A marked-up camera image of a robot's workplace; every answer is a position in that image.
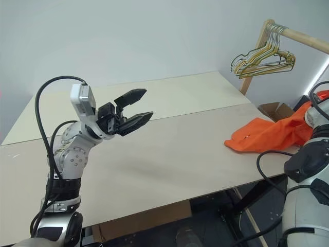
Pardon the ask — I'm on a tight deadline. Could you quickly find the open cardboard box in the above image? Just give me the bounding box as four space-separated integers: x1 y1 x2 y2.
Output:
258 101 295 123

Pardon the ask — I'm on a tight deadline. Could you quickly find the bright white strip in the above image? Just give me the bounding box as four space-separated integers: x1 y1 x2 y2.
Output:
303 55 329 96

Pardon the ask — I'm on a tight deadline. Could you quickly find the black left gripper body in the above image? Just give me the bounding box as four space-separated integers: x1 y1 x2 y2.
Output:
97 102 130 135

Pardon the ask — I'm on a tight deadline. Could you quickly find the yellow wire hanger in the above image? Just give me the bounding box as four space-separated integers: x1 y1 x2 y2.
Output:
232 24 296 79

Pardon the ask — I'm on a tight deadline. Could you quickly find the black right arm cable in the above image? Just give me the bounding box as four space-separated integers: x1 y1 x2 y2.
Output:
257 81 329 244

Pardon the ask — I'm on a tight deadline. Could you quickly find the bunch of wire hangers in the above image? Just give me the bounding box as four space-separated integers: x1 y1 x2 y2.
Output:
230 24 297 78

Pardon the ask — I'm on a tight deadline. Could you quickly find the wooden clothes rack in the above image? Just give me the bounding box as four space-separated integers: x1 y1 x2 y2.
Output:
239 19 329 96

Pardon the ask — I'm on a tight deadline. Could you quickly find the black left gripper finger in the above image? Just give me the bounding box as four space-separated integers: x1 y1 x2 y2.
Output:
117 111 154 137
114 88 148 108

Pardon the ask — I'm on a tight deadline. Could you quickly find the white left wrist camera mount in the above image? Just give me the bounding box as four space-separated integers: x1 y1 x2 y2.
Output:
70 83 115 142

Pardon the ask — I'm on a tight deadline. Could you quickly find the orange cloth garment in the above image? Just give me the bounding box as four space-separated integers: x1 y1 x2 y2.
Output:
224 90 329 154

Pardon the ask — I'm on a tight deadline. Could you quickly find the thin wooden slat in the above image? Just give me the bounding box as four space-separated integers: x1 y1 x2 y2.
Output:
243 207 267 247

